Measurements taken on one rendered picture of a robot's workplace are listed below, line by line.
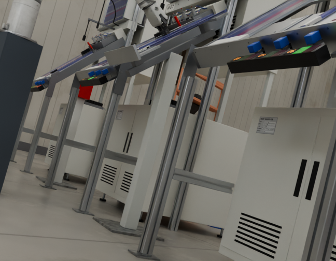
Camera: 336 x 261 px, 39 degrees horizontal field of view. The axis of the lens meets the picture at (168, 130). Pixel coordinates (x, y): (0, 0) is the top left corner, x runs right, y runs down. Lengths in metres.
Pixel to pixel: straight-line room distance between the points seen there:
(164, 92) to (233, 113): 8.07
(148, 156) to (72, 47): 5.22
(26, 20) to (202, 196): 1.27
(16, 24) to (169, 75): 0.72
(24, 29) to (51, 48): 4.76
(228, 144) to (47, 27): 4.72
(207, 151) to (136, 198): 0.64
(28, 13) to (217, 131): 1.15
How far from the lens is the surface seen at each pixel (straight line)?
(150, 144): 2.09
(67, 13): 7.17
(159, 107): 2.10
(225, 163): 2.67
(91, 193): 2.30
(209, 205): 2.65
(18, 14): 2.27
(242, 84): 10.34
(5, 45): 2.18
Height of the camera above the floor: 0.32
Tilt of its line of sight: 4 degrees up
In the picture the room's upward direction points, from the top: 15 degrees clockwise
